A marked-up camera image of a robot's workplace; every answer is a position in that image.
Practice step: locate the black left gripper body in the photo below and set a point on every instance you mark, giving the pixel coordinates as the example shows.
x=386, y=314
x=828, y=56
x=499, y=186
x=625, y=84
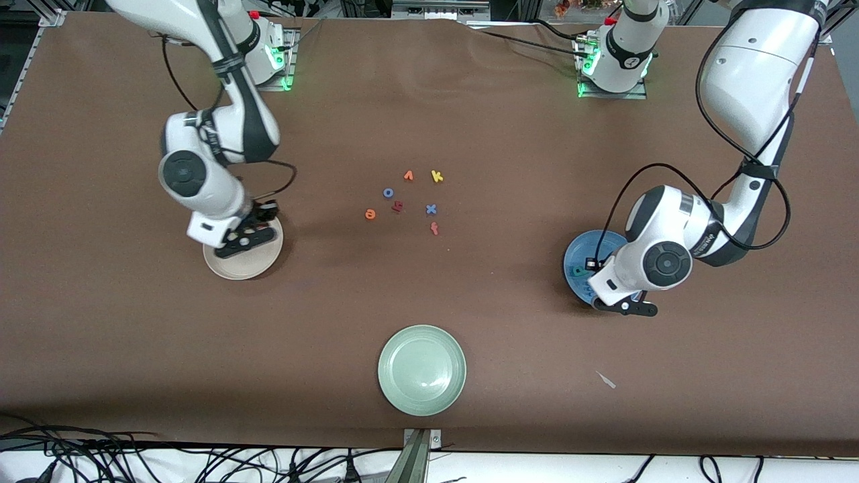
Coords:
x=593, y=263

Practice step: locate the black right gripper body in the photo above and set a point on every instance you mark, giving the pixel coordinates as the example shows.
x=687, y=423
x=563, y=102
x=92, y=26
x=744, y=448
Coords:
x=262, y=213

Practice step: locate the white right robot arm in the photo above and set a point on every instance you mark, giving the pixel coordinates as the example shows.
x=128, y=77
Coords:
x=201, y=181

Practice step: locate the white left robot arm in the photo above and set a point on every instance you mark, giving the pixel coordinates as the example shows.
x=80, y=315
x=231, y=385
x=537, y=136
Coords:
x=751, y=74

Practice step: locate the blue plate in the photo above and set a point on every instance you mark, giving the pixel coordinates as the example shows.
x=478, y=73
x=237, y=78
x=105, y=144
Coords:
x=584, y=248

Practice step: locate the beige brown plate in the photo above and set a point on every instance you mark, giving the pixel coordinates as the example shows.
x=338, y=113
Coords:
x=255, y=265

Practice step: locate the small white paper scrap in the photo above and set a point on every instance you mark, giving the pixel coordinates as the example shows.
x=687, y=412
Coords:
x=607, y=381

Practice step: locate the brown table cover sheet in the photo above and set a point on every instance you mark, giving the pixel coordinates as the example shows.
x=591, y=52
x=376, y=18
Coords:
x=429, y=302

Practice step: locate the pale green plate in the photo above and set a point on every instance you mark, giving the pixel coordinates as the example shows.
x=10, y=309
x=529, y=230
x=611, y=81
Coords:
x=421, y=370

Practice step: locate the small orange object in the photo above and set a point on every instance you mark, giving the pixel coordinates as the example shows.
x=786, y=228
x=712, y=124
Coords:
x=562, y=7

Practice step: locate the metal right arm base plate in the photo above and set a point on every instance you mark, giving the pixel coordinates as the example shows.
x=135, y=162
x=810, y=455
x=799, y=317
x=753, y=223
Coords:
x=275, y=84

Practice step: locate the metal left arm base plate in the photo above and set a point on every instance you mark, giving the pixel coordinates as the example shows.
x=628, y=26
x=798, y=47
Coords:
x=614, y=95

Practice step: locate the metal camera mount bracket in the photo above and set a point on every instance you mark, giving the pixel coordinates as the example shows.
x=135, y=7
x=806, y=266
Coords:
x=419, y=456

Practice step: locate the grey metal frame bar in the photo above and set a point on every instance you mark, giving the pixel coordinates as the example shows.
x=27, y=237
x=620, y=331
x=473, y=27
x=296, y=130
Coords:
x=436, y=10

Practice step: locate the aluminium frame rail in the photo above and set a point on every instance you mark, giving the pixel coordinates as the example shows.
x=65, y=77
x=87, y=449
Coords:
x=27, y=67
x=828, y=35

